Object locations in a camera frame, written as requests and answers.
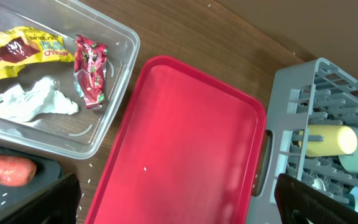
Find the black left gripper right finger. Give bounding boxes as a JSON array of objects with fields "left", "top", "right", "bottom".
[{"left": 274, "top": 174, "right": 358, "bottom": 224}]

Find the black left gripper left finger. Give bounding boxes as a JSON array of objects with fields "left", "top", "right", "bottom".
[{"left": 0, "top": 173, "right": 81, "bottom": 224}]

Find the white plastic spoon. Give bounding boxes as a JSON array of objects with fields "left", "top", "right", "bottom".
[{"left": 312, "top": 178, "right": 326, "bottom": 191}]

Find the orange carrot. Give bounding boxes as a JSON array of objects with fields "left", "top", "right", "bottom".
[{"left": 0, "top": 154, "right": 37, "bottom": 187}]

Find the yellow plastic cup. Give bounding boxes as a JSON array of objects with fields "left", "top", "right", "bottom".
[{"left": 306, "top": 124, "right": 357, "bottom": 157}]

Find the small white tissue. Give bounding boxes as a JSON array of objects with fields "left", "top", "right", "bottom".
[{"left": 0, "top": 77, "right": 79, "bottom": 122}]

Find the red snack wrapper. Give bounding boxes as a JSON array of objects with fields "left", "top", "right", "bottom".
[{"left": 74, "top": 35, "right": 108, "bottom": 110}]

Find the yellow sauce wrapper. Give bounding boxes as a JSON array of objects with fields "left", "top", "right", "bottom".
[{"left": 0, "top": 26, "right": 75, "bottom": 80}]

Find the grey plastic dishwasher rack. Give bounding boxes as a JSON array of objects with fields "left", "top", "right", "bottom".
[{"left": 246, "top": 58, "right": 358, "bottom": 224}]

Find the black plastic tray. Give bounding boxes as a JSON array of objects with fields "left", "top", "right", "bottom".
[{"left": 0, "top": 146, "right": 63, "bottom": 214}]

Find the clear plastic bin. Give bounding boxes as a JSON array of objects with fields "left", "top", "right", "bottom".
[{"left": 0, "top": 1, "right": 140, "bottom": 159}]

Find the red plastic tray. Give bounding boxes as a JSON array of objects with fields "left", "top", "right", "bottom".
[{"left": 86, "top": 55, "right": 266, "bottom": 224}]

